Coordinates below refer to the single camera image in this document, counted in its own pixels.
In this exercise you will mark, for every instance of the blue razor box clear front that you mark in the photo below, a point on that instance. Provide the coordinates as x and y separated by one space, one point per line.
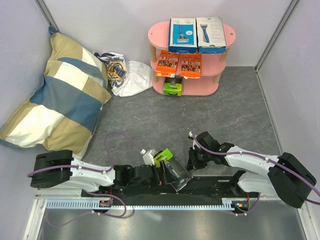
182 36

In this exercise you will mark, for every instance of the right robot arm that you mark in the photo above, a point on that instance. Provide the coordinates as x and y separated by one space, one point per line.
283 175

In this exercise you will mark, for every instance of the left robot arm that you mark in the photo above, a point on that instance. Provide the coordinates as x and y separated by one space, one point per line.
59 169

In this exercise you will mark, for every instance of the striped blue beige pillow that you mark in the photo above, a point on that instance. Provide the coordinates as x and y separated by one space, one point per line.
63 113

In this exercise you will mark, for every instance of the black green razor box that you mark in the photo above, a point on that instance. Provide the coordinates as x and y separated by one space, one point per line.
178 176

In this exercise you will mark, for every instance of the orange razor box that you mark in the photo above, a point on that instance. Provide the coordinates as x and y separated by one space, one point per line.
191 65
167 64

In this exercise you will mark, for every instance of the white blue razor box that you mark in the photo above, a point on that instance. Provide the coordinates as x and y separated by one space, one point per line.
210 35

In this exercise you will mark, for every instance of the green black razor pack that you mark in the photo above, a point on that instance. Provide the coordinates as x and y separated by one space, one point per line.
173 86

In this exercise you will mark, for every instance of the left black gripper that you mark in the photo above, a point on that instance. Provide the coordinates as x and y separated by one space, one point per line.
160 178

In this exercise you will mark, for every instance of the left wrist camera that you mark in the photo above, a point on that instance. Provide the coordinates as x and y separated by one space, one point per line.
148 156

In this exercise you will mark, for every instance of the pink three-tier shelf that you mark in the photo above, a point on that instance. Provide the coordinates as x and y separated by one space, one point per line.
212 64

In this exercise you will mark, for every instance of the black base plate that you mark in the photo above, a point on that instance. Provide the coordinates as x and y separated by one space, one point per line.
201 190

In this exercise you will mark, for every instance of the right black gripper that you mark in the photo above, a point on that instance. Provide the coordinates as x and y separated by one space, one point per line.
193 164

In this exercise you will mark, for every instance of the grey cable duct rail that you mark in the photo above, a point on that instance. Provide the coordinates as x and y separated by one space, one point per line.
91 204

